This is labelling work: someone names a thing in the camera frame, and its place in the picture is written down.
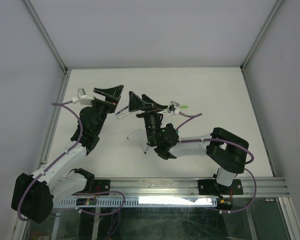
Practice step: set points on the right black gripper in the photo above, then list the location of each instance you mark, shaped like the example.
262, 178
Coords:
136, 103

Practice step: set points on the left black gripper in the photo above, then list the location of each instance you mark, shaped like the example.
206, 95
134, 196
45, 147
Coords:
113, 93

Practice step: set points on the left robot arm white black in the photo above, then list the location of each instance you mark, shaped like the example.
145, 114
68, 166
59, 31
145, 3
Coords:
36, 194

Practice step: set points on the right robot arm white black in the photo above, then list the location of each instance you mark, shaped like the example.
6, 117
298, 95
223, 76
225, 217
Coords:
226, 149

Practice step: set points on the dark blue barrel pen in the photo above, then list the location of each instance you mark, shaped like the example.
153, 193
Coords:
122, 110

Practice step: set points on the silver green tip pen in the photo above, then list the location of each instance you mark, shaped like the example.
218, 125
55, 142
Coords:
124, 115

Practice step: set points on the white blue end pen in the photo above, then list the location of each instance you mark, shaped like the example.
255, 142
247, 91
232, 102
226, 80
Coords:
132, 134

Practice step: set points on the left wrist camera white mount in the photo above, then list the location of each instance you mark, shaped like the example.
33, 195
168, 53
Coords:
82, 98

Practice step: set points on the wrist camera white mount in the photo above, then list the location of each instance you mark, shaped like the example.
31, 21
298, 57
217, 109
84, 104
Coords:
82, 98
172, 109

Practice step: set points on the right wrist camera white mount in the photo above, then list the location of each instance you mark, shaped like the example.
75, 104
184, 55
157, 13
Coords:
172, 109

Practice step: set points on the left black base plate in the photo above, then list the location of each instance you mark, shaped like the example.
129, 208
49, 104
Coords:
95, 186

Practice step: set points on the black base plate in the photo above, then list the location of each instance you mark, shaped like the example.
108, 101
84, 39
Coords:
95, 186
207, 187

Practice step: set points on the white slotted cable duct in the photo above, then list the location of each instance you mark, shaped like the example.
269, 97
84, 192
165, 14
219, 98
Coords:
138, 202

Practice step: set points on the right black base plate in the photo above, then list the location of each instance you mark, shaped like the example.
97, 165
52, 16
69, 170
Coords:
207, 187

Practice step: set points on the aluminium mounting rail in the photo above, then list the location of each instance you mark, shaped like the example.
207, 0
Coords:
242, 187

